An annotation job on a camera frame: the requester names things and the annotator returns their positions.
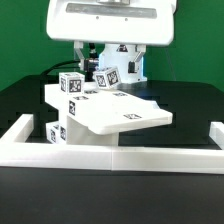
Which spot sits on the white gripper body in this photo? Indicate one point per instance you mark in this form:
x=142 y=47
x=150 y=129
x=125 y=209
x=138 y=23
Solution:
x=146 y=22

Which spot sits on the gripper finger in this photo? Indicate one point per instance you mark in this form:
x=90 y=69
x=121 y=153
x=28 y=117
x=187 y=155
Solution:
x=133 y=65
x=78 y=46

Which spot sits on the white chair back part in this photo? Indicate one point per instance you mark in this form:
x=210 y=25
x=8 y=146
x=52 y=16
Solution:
x=107 y=111

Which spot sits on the white chair seat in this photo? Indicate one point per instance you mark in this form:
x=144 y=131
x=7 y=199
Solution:
x=73 y=133

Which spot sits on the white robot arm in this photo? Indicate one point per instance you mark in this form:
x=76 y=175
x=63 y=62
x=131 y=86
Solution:
x=119 y=55

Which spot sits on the white U-shaped fence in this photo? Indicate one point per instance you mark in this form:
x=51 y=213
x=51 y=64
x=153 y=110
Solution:
x=16 y=151

